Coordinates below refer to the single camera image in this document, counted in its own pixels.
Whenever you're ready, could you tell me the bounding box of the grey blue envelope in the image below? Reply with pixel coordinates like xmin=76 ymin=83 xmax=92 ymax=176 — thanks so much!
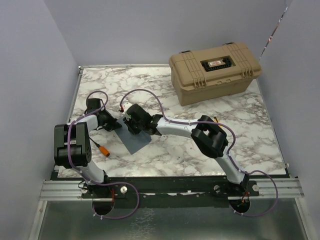
xmin=115 ymin=117 xmax=152 ymax=155

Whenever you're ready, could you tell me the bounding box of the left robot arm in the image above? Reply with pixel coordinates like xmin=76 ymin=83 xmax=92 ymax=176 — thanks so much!
xmin=53 ymin=98 xmax=122 ymax=198

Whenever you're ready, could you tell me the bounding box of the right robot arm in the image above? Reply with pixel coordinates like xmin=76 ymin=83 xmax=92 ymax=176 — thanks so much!
xmin=120 ymin=104 xmax=250 ymax=196

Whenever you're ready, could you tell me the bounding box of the tan plastic toolbox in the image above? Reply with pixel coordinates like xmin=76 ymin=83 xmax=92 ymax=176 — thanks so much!
xmin=168 ymin=42 xmax=262 ymax=106

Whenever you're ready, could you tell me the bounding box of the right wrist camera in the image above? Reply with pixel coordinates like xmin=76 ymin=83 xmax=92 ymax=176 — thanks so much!
xmin=119 ymin=102 xmax=132 ymax=113

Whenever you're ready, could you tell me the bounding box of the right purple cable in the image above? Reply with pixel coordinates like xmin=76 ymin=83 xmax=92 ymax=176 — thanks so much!
xmin=119 ymin=88 xmax=279 ymax=218

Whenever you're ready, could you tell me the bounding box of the orange handled screwdriver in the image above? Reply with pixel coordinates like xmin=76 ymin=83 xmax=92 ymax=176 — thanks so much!
xmin=89 ymin=137 xmax=110 ymax=157

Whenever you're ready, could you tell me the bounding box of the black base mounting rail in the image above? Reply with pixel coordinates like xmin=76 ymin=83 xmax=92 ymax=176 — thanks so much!
xmin=51 ymin=169 xmax=261 ymax=209

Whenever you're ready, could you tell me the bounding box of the aluminium table frame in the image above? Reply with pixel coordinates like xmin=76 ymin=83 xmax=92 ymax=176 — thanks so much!
xmin=26 ymin=64 xmax=312 ymax=240

